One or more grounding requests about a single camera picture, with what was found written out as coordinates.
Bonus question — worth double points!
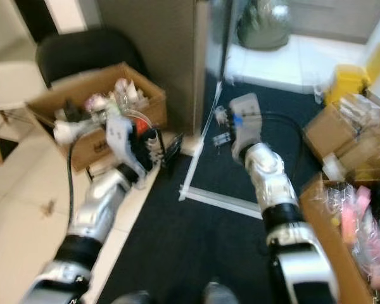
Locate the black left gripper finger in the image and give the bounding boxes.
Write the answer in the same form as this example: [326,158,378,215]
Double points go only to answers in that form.
[163,132,185,177]

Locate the yellow rubbish bin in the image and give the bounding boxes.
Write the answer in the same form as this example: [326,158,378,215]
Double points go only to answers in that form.
[324,42,380,106]

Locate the white floor tape strip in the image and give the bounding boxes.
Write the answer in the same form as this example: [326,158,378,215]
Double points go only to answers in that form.
[180,81,220,196]
[180,186,268,220]

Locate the brown cardboard box red print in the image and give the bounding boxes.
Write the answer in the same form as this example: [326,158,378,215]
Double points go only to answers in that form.
[25,61,169,173]

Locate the black padded chair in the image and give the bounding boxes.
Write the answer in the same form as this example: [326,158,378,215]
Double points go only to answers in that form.
[34,28,150,87]

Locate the small brown floor debris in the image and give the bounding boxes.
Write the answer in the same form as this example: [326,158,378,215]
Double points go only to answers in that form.
[41,199,60,217]

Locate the pink plastic wrapper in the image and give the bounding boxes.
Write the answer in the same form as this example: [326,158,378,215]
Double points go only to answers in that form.
[336,185,372,248]

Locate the grey robot right foot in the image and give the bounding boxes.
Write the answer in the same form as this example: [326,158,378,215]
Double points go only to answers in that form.
[202,281,239,304]

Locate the grey robot foot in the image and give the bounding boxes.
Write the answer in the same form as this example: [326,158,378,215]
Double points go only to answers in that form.
[202,281,239,304]
[117,289,153,304]

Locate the grey robot left foot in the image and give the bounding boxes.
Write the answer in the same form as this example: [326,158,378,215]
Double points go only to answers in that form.
[117,289,153,304]

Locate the white plastic chair wooden legs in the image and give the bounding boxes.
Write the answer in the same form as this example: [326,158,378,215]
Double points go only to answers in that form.
[0,60,49,113]

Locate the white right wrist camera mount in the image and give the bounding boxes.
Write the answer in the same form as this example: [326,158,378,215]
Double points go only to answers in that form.
[229,93,265,160]

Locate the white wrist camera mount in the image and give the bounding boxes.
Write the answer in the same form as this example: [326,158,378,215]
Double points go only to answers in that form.
[106,113,147,182]
[229,93,265,160]

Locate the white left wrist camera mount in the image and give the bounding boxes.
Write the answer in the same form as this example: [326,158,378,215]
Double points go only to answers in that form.
[106,113,147,182]

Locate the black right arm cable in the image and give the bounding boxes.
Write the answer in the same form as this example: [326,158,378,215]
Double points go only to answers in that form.
[256,110,308,173]

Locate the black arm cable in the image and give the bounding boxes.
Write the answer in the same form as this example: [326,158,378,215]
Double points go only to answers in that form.
[66,136,90,192]
[256,110,308,173]

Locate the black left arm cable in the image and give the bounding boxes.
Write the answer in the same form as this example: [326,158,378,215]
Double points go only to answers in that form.
[66,136,90,192]

